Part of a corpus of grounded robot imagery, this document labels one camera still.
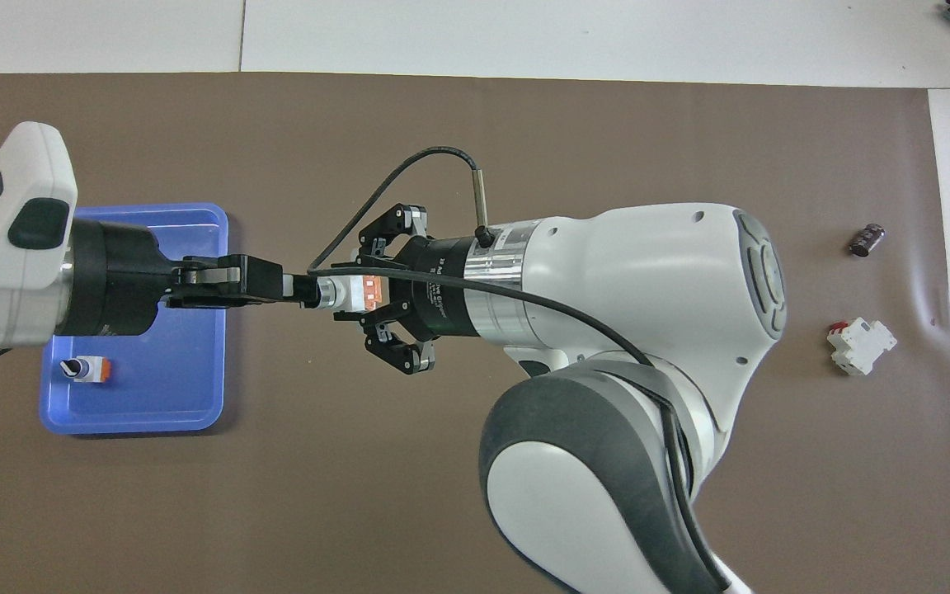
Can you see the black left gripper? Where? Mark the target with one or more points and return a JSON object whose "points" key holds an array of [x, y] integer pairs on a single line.
{"points": [[112, 280]]}

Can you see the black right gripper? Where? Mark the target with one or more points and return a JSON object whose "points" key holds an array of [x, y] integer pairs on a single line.
{"points": [[438, 309]]}

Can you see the orange white selector switch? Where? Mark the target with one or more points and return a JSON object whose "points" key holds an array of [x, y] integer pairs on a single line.
{"points": [[351, 293], [89, 369]]}

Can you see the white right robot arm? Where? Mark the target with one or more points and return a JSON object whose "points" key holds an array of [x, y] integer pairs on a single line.
{"points": [[632, 330]]}

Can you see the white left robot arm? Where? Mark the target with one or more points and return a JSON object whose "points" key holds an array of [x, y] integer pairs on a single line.
{"points": [[5, 272]]}

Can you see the blue plastic tray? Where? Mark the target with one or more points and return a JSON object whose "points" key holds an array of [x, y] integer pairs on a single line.
{"points": [[186, 379]]}

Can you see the brown paper table mat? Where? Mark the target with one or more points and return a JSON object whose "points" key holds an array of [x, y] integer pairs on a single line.
{"points": [[359, 495]]}

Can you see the white red circuit breaker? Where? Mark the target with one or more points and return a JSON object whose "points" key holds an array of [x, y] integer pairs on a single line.
{"points": [[858, 342]]}

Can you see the small dark brown component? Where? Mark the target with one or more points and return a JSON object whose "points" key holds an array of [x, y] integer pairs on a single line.
{"points": [[864, 240]]}

